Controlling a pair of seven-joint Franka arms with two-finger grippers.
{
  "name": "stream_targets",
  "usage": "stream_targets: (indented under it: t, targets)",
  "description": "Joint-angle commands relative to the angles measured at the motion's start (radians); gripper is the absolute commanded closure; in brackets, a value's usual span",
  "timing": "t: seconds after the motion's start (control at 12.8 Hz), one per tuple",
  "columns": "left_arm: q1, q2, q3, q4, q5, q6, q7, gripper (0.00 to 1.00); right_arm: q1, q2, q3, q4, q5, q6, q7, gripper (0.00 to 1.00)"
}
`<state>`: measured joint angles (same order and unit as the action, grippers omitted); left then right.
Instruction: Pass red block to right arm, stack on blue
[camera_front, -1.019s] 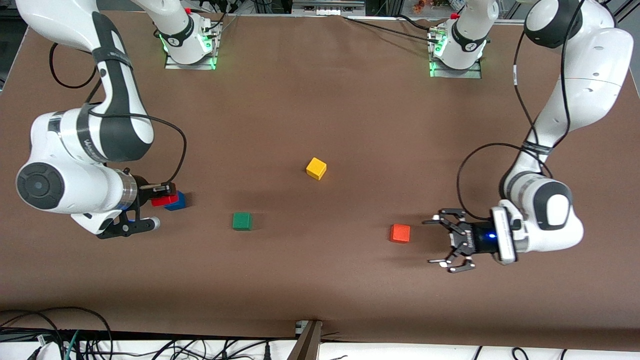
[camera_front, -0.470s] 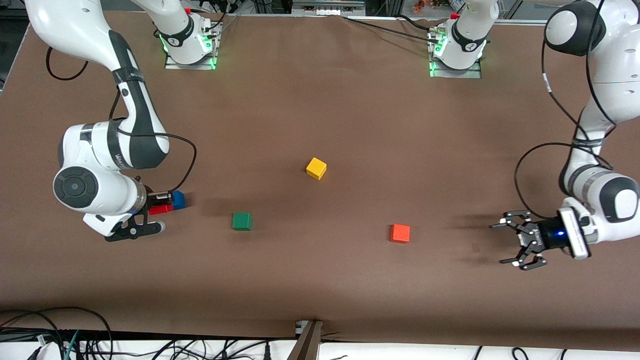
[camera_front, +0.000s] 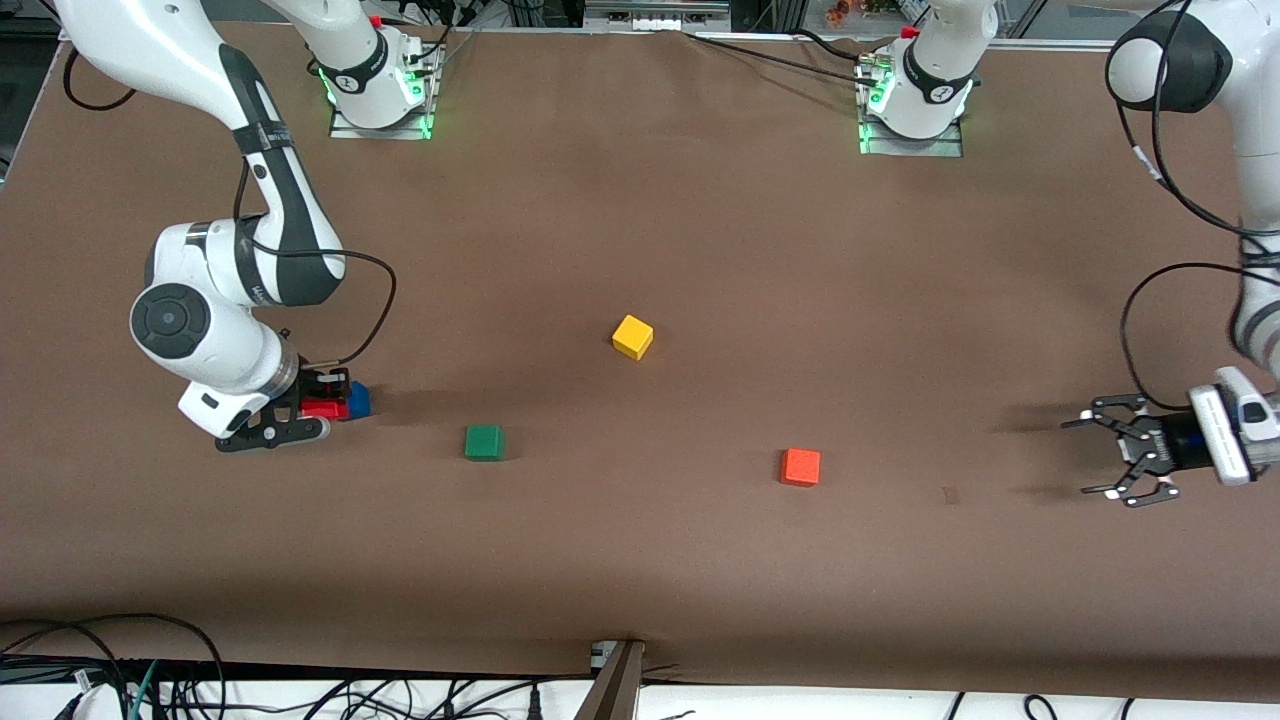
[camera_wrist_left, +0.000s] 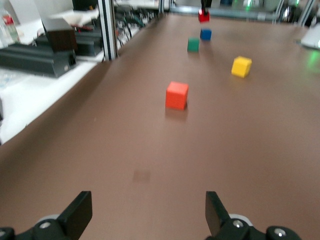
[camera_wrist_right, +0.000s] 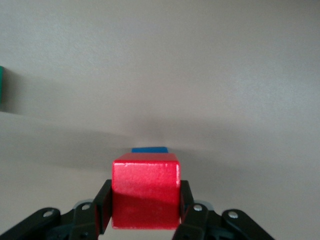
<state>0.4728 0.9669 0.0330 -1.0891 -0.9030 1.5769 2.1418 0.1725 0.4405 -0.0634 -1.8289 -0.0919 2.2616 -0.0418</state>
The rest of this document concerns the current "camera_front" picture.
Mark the black table edge strip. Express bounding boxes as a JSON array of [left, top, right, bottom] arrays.
[[0, 654, 601, 691]]

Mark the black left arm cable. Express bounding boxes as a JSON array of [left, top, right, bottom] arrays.
[[1105, 0, 1280, 411]]

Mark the grey power strip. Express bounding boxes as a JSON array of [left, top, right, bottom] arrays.
[[585, 0, 731, 31]]

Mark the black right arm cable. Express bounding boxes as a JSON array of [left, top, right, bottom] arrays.
[[60, 40, 399, 367]]

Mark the aluminium frame rail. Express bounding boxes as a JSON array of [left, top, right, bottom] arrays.
[[985, 36, 1116, 51]]

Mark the long black base cable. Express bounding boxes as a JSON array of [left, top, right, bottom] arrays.
[[685, 30, 867, 83]]

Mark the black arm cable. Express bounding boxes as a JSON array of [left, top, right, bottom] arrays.
[[60, 40, 399, 367], [1105, 0, 1280, 411]]

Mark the aluminium camera post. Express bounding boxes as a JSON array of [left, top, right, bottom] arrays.
[[575, 640, 646, 720]]

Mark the yellow wooden cube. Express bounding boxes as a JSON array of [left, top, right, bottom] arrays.
[[612, 314, 655, 361]]

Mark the green cable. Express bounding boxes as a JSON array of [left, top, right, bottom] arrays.
[[125, 660, 161, 720]]

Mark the black looped cable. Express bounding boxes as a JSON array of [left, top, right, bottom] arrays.
[[0, 612, 227, 720]]

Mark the short black base cable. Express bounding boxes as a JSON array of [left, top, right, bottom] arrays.
[[795, 27, 873, 63]]

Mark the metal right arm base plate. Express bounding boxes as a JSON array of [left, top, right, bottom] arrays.
[[328, 40, 442, 141]]

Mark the brown table cover sheet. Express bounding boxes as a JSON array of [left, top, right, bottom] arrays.
[[0, 18, 1280, 701]]

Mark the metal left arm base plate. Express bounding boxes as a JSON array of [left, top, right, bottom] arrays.
[[857, 55, 966, 159]]

